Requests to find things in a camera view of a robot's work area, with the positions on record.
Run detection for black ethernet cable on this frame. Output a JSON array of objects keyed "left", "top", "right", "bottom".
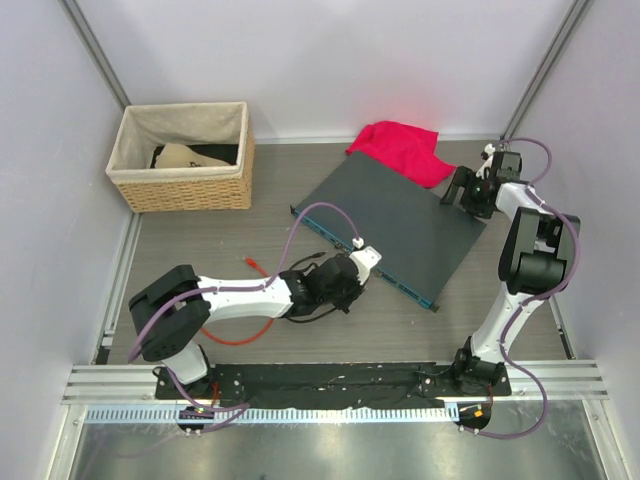
[{"left": 284, "top": 252, "right": 351, "bottom": 324}]

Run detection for grey blue network switch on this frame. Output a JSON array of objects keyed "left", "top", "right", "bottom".
[{"left": 290, "top": 152, "right": 485, "bottom": 310}]

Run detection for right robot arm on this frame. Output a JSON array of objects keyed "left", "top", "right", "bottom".
[{"left": 440, "top": 144, "right": 581, "bottom": 395}]

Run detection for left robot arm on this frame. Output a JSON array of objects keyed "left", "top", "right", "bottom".
[{"left": 128, "top": 248, "right": 380, "bottom": 385}]

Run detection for pink red cloth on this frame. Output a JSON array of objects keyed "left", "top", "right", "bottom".
[{"left": 345, "top": 121, "right": 456, "bottom": 188}]

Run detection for beige and black cloth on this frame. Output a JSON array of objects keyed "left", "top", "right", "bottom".
[{"left": 151, "top": 143, "right": 238, "bottom": 169}]

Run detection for wicker basket with liner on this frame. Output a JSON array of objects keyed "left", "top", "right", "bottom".
[{"left": 106, "top": 101, "right": 255, "bottom": 213}]

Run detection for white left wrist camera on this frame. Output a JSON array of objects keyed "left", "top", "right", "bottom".
[{"left": 349, "top": 237, "right": 382, "bottom": 285}]

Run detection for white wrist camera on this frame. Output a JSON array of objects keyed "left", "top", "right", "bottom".
[
  {"left": 475, "top": 143, "right": 501, "bottom": 180},
  {"left": 349, "top": 237, "right": 382, "bottom": 285}
]

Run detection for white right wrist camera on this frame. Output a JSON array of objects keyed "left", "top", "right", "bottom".
[{"left": 475, "top": 143, "right": 501, "bottom": 180}]

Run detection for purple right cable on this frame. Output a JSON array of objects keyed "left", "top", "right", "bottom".
[{"left": 494, "top": 137, "right": 581, "bottom": 439}]

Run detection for red ethernet cable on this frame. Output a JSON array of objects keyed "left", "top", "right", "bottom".
[{"left": 199, "top": 256, "right": 275, "bottom": 346}]

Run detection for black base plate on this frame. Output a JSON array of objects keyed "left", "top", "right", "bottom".
[{"left": 184, "top": 362, "right": 512, "bottom": 410}]

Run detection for slotted cable duct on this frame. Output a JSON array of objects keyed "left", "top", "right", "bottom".
[{"left": 84, "top": 403, "right": 459, "bottom": 424}]

